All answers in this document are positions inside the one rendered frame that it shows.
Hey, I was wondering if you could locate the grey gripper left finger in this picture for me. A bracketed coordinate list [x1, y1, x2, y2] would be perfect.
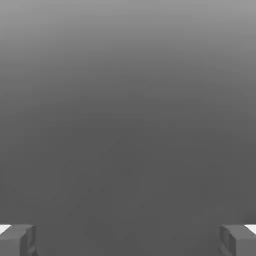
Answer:
[0, 224, 38, 256]

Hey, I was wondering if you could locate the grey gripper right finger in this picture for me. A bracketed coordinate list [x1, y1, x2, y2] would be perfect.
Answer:
[218, 224, 256, 256]

